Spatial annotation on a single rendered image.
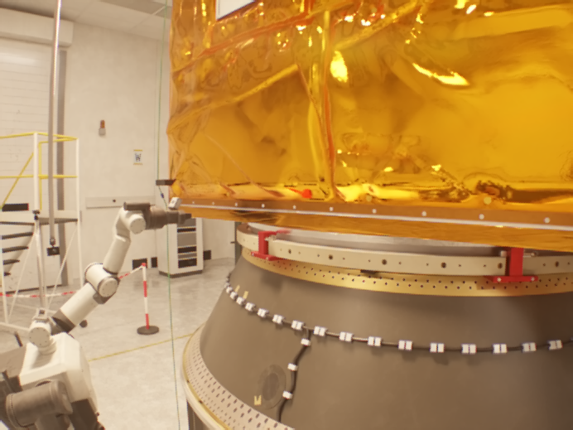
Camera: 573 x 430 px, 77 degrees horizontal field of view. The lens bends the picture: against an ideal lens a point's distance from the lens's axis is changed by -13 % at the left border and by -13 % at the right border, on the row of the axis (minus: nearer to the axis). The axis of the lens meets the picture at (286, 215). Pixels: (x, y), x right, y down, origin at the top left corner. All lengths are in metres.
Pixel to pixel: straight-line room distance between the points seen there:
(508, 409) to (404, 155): 0.69
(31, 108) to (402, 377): 7.98
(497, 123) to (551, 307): 0.53
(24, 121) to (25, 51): 1.31
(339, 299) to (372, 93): 0.58
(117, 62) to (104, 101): 0.90
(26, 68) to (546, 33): 8.25
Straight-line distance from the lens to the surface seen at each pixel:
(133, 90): 9.31
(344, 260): 1.13
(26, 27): 8.53
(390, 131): 1.10
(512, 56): 1.00
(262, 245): 1.34
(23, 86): 8.49
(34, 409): 1.23
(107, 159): 8.85
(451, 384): 1.09
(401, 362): 1.09
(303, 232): 1.26
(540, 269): 1.17
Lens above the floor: 1.89
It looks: 4 degrees down
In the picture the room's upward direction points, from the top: straight up
